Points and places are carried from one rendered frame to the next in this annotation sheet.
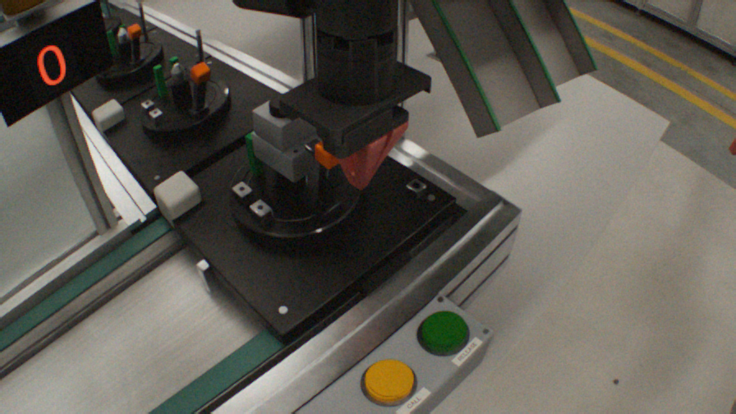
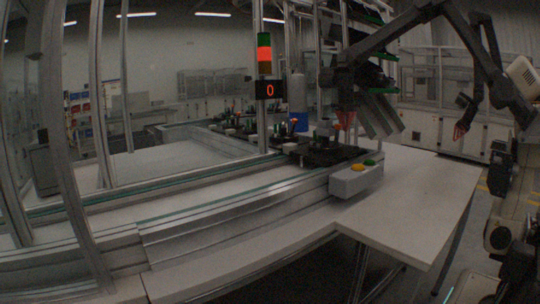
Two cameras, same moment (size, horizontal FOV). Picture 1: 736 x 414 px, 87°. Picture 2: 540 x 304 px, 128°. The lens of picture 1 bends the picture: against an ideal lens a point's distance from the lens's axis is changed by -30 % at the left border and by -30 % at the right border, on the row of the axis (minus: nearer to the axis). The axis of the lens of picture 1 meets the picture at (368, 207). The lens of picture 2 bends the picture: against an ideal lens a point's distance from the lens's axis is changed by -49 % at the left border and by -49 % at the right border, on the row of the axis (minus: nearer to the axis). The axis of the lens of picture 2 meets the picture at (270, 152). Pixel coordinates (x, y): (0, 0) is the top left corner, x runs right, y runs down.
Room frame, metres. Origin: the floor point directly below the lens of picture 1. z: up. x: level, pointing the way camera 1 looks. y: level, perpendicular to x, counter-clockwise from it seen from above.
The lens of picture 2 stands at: (-0.56, 0.13, 1.22)
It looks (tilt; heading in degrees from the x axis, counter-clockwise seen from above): 15 degrees down; 9
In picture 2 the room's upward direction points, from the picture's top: 2 degrees counter-clockwise
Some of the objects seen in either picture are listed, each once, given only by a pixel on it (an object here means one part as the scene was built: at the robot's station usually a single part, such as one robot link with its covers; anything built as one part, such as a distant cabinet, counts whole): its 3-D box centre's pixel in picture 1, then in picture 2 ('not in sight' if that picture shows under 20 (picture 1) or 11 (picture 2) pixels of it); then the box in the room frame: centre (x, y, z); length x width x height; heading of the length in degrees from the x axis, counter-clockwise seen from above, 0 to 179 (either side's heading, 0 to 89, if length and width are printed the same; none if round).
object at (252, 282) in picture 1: (295, 204); (325, 151); (0.41, 0.08, 0.96); 0.24 x 0.24 x 0.02; 45
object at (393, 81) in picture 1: (356, 64); (345, 98); (0.34, 0.01, 1.17); 0.10 x 0.07 x 0.07; 136
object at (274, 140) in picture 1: (280, 126); (323, 125); (0.41, 0.08, 1.06); 0.08 x 0.04 x 0.07; 48
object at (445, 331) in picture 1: (443, 333); (369, 163); (0.24, -0.07, 0.96); 0.04 x 0.04 x 0.02
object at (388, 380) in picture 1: (388, 382); (358, 168); (0.19, -0.02, 0.96); 0.04 x 0.04 x 0.02
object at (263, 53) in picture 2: not in sight; (264, 54); (0.35, 0.29, 1.33); 0.05 x 0.05 x 0.05
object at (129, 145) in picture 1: (180, 87); (283, 129); (0.58, 0.26, 1.01); 0.24 x 0.24 x 0.13; 45
